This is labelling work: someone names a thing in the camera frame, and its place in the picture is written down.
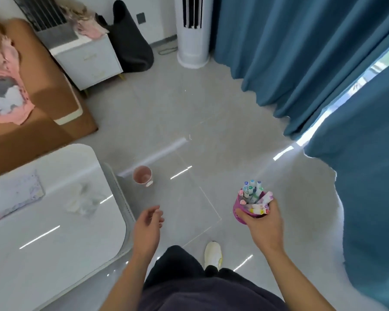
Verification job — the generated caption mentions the person's right hand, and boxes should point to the person's right hand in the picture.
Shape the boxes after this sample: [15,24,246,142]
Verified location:
[235,197,285,253]

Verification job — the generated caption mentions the person's left hand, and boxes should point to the person's left hand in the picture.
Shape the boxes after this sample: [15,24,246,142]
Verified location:
[132,205,165,256]

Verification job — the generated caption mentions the pink perforated pen holder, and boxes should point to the pink perforated pen holder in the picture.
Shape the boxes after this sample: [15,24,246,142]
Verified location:
[232,190,273,225]

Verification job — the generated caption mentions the bunch of white markers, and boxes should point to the bunch of white markers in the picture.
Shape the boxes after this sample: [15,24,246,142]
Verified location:
[238,179,274,216]

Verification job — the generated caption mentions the paper with coloured squiggles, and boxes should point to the paper with coloured squiggles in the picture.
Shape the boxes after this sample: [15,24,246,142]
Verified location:
[0,170,45,227]

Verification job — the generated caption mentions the person's right forearm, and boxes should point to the person's right forearm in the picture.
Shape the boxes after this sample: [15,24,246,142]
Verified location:
[261,244,336,311]

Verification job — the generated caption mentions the person's left forearm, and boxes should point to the person's left forearm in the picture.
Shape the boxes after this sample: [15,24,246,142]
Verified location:
[100,249,156,311]

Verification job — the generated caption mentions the person's right white shoe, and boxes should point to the person's right white shoe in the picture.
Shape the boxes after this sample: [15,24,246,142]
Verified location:
[203,241,223,271]

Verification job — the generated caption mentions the black trousers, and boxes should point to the black trousers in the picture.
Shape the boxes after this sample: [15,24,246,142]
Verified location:
[143,245,244,290]

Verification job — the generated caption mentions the pink waste bin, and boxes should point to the pink waste bin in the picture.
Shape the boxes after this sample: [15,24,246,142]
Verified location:
[132,165,154,187]

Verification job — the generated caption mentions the crumpled white tissue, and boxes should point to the crumpled white tissue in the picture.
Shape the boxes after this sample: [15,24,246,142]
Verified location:
[64,181,101,217]

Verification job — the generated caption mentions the dark purple shirt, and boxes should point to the dark purple shirt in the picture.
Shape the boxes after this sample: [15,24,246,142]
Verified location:
[137,276,289,311]

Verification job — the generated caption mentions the blue curtain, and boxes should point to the blue curtain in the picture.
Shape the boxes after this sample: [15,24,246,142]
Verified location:
[212,0,389,140]
[303,61,389,311]

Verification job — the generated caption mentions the brown sofa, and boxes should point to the brown sofa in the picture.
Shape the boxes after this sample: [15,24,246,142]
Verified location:
[0,9,99,182]

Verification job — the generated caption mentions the white bedside cabinet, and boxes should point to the white bedside cabinet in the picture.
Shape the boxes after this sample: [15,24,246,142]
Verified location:
[35,27,124,91]

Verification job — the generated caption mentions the pink grey plush cushion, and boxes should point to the pink grey plush cushion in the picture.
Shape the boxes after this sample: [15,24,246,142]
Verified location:
[0,34,35,125]

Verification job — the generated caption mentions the black bag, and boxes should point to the black bag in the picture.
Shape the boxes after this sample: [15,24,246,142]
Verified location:
[97,0,155,73]

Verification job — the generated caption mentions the white tower air conditioner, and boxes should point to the white tower air conditioner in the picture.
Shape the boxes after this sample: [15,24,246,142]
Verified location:
[174,0,214,69]

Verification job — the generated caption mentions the pink floral cloth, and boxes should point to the pink floral cloth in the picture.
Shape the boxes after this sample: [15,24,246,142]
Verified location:
[60,4,109,39]

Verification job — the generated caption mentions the grey heater with black grill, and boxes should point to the grey heater with black grill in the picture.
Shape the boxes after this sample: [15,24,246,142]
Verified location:
[11,0,80,51]

